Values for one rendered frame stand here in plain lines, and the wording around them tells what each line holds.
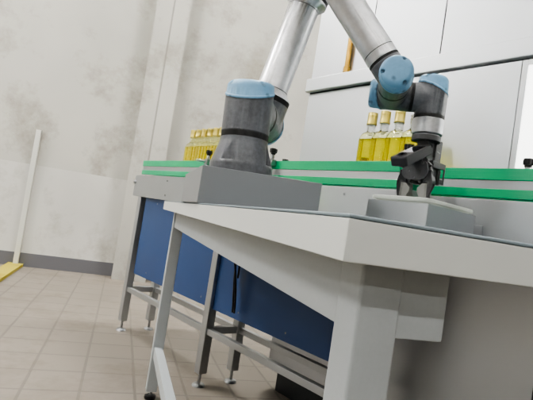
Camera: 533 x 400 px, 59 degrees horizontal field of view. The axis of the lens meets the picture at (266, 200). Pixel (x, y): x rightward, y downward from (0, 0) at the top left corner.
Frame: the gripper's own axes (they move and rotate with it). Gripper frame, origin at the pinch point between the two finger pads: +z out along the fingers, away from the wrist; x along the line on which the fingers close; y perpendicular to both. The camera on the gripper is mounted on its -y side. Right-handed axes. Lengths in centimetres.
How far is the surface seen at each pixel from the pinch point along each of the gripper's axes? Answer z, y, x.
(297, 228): 7, -72, -35
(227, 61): -143, 148, 327
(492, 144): -26.5, 38.7, 0.6
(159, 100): -86, 87, 334
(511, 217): -3.2, 20.6, -15.5
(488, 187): -10.8, 22.8, -7.8
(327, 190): -5.6, 11.8, 39.7
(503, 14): -69, 42, 4
